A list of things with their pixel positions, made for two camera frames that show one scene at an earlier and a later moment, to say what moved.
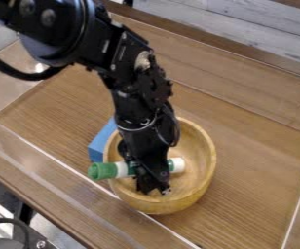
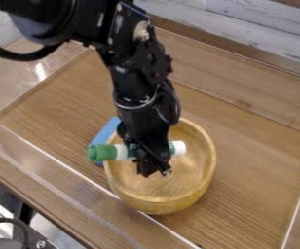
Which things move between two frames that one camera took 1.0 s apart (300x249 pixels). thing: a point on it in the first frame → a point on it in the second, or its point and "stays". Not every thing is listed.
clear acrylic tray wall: x=76 y=192 stays
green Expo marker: x=105 y=171 → x=109 y=153
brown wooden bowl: x=197 y=151 stays
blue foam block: x=96 y=147 stays
